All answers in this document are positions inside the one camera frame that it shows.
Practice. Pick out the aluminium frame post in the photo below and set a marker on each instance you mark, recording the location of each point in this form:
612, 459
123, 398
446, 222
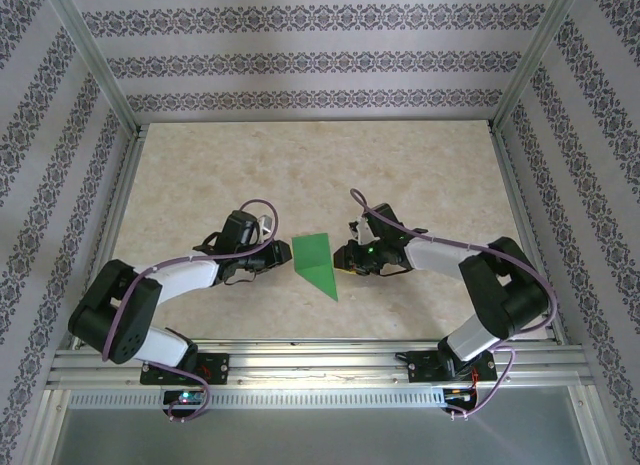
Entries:
536, 55
92, 55

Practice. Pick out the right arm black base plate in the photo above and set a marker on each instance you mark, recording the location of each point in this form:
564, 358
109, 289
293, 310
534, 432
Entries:
425, 370

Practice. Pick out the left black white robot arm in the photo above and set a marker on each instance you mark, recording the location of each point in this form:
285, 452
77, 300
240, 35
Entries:
115, 315

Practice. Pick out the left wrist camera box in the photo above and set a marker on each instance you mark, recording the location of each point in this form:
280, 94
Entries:
266, 225

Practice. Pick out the grey metal panel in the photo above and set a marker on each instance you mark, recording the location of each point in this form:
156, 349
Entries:
320, 440

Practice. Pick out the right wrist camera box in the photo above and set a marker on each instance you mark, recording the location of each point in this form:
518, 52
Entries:
361, 230

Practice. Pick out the long aluminium mounting rail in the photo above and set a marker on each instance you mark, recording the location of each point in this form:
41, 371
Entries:
320, 372

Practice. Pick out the green paper sheet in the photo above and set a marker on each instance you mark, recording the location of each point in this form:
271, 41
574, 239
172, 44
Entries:
315, 262

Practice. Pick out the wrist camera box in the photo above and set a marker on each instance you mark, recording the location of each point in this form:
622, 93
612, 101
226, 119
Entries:
361, 230
266, 225

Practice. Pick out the aluminium side rail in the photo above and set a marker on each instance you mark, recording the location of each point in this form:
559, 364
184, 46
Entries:
516, 205
120, 205

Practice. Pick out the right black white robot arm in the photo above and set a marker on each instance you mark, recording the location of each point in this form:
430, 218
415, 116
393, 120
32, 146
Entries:
515, 300

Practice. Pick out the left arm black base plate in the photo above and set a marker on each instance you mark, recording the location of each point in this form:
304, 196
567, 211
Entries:
217, 367

